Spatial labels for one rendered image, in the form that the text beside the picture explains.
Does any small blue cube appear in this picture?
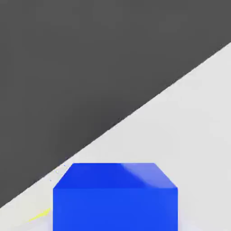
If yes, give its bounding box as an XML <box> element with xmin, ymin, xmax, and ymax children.
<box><xmin>52</xmin><ymin>162</ymin><xmax>179</xmax><ymax>231</ymax></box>

